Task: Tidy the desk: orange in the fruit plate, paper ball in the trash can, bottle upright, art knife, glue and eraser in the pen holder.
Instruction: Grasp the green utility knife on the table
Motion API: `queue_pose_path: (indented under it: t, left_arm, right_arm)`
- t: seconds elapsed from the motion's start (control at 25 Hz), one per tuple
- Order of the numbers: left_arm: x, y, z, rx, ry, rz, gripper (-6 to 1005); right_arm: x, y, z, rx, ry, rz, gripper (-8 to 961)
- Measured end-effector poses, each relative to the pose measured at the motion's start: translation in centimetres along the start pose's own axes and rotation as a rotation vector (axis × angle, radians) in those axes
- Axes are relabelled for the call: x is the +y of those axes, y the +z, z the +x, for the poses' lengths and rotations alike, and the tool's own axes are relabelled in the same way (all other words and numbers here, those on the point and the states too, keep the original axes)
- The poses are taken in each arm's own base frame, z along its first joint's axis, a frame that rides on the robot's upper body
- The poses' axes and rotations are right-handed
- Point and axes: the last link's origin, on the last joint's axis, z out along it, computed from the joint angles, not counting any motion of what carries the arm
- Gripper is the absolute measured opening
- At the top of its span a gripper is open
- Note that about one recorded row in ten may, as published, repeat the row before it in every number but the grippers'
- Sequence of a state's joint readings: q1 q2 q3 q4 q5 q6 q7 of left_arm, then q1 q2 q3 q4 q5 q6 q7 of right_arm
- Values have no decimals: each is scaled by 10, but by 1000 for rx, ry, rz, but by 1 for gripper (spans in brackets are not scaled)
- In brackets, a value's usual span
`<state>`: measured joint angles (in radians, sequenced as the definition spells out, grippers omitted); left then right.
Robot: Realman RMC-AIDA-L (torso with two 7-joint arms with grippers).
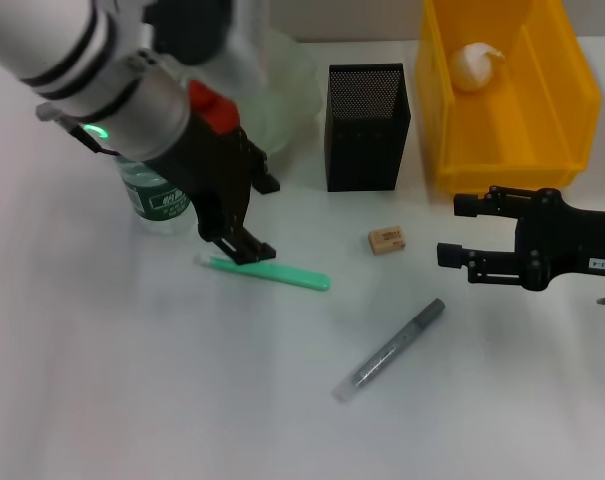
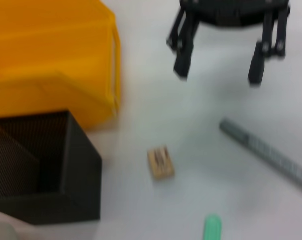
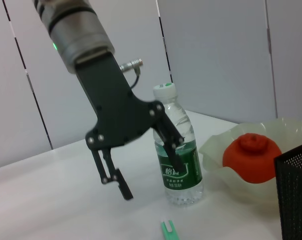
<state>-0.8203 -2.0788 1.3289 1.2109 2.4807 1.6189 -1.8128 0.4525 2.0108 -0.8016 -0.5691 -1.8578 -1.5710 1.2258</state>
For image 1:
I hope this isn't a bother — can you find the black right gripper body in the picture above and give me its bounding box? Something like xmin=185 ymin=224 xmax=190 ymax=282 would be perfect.
xmin=513 ymin=187 xmax=605 ymax=293

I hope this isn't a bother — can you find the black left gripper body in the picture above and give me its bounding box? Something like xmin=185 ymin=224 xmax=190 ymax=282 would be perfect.
xmin=148 ymin=115 xmax=269 ymax=242

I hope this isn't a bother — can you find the clear green-label plastic bottle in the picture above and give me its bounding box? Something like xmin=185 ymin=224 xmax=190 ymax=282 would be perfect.
xmin=114 ymin=154 xmax=193 ymax=236

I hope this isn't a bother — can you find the red-orange orange fruit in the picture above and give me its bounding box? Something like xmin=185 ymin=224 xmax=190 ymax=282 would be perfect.
xmin=188 ymin=78 xmax=241 ymax=136

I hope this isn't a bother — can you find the white paper ball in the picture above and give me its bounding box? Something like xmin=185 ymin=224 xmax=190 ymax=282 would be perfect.
xmin=449 ymin=42 xmax=508 ymax=93

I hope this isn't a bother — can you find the pale green glass fruit bowl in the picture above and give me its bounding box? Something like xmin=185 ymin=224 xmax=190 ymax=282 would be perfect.
xmin=246 ymin=29 xmax=319 ymax=169

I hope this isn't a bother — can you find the black mesh pen holder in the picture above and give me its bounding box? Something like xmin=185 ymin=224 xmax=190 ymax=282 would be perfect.
xmin=324 ymin=63 xmax=412 ymax=193

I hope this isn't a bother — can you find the tan eraser block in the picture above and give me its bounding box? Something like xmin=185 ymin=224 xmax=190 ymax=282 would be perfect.
xmin=367 ymin=225 xmax=408 ymax=256

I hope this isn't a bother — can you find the grey marker pen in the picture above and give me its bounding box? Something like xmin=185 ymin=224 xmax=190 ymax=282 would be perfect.
xmin=331 ymin=298 xmax=447 ymax=405

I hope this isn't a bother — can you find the yellow plastic storage bin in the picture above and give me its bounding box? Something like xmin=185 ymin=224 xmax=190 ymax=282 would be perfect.
xmin=414 ymin=0 xmax=602 ymax=194

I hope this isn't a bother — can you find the left gripper connector cable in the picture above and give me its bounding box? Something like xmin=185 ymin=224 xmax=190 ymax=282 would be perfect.
xmin=35 ymin=103 xmax=121 ymax=157

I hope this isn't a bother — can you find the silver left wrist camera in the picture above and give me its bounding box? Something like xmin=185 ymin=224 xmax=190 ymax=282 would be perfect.
xmin=141 ymin=0 xmax=276 ymax=106

